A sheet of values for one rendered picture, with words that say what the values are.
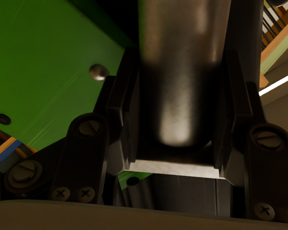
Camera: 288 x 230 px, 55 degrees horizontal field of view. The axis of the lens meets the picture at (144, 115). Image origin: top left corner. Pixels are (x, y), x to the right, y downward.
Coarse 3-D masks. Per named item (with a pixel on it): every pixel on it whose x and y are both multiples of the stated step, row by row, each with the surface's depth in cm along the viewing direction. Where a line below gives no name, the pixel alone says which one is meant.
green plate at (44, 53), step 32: (0, 0) 13; (32, 0) 13; (64, 0) 12; (0, 32) 14; (32, 32) 14; (64, 32) 13; (96, 32) 13; (0, 64) 15; (32, 64) 15; (64, 64) 15; (0, 96) 17; (32, 96) 17; (64, 96) 16; (96, 96) 16; (0, 128) 19; (32, 128) 19; (64, 128) 18
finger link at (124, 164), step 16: (128, 48) 11; (128, 64) 10; (112, 80) 11; (128, 80) 10; (112, 96) 9; (128, 96) 9; (96, 112) 10; (112, 112) 9; (128, 112) 9; (112, 128) 9; (128, 128) 9; (112, 144) 9; (128, 144) 10; (32, 160) 8; (48, 160) 8; (112, 160) 9; (128, 160) 10; (16, 176) 8; (32, 176) 8; (48, 176) 8; (112, 176) 9; (16, 192) 7; (32, 192) 7
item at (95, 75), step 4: (96, 64) 14; (92, 68) 14; (96, 68) 14; (100, 68) 14; (104, 68) 14; (92, 72) 15; (96, 72) 14; (100, 72) 14; (104, 72) 14; (108, 72) 15; (92, 76) 15; (96, 76) 15; (100, 76) 15; (104, 76) 15; (96, 80) 15; (100, 80) 15; (104, 80) 15
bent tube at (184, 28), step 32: (160, 0) 8; (192, 0) 8; (224, 0) 8; (160, 32) 8; (192, 32) 8; (224, 32) 9; (160, 64) 9; (192, 64) 9; (160, 96) 10; (192, 96) 10; (160, 128) 11; (192, 128) 11; (160, 160) 11; (192, 160) 11
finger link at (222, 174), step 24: (240, 72) 10; (216, 96) 11; (240, 96) 9; (216, 120) 10; (240, 120) 8; (264, 120) 9; (216, 144) 10; (240, 144) 8; (216, 168) 10; (240, 168) 8
